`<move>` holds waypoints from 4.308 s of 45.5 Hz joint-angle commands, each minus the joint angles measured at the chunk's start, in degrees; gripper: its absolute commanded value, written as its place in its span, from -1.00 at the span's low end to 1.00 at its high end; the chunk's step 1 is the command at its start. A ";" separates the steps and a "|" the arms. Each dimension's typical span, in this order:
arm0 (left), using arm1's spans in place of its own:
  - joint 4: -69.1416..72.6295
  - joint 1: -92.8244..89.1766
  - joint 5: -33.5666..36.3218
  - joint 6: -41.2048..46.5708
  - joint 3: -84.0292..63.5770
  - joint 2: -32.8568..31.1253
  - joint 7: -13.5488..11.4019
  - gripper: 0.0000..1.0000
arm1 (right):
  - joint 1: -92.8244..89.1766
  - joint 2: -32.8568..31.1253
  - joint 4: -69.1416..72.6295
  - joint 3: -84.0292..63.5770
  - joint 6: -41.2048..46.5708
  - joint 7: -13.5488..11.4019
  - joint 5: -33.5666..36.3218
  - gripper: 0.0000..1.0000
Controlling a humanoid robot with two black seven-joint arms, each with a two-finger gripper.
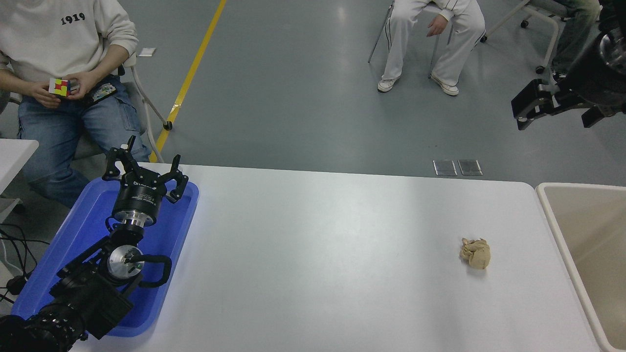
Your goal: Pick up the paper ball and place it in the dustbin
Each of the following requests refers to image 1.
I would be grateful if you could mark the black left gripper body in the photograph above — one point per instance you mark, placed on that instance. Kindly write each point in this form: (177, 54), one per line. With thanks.
(139, 198)

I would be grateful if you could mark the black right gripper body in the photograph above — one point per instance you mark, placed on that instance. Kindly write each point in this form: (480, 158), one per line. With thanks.
(596, 83)

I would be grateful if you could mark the colourful puzzle cube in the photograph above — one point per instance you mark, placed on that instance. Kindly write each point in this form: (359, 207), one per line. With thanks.
(59, 87)

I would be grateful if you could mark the tan paper ball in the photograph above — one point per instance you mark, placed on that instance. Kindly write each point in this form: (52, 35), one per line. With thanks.
(475, 254)

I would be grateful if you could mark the person's left forearm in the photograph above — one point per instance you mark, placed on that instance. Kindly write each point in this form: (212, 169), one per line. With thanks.
(111, 62)

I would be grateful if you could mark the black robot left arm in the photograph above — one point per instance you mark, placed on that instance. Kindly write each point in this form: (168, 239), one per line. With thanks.
(88, 293)

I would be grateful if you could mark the person's right forearm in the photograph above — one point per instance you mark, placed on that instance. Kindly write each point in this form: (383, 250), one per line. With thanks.
(17, 80)

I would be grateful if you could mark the person's left hand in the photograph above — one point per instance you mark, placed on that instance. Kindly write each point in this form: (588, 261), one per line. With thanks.
(87, 83)

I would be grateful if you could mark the person's right hand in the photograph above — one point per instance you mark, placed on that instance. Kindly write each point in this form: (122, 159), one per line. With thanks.
(43, 95)

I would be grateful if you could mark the person's hand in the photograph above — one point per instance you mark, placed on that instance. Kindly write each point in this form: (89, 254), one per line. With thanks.
(436, 25)

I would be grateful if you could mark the grey chair with white legs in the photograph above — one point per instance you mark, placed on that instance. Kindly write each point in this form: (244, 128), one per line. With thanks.
(88, 146)

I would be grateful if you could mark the person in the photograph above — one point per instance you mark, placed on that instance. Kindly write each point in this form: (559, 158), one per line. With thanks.
(49, 39)
(406, 29)
(577, 29)

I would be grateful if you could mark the blue plastic tray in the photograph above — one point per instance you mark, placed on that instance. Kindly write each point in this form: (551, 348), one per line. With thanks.
(83, 230)

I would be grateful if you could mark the phone with patterned case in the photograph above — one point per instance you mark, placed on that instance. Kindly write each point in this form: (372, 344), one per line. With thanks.
(101, 93)

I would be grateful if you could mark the white wheeled chair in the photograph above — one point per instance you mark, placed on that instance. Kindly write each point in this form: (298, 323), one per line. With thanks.
(540, 13)

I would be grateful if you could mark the silver floor plate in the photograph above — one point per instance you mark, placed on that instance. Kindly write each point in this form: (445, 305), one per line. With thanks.
(445, 167)
(470, 167)

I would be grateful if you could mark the small white table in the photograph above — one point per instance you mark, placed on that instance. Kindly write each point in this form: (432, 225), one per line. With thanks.
(14, 156)

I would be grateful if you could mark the large pale bin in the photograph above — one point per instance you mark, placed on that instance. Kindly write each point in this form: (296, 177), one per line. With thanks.
(587, 234)

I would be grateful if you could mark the black power plug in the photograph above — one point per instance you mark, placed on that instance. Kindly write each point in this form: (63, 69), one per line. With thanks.
(17, 285)

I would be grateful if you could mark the thin metal-legged chair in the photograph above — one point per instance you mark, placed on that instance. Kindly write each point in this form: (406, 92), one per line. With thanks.
(379, 35)

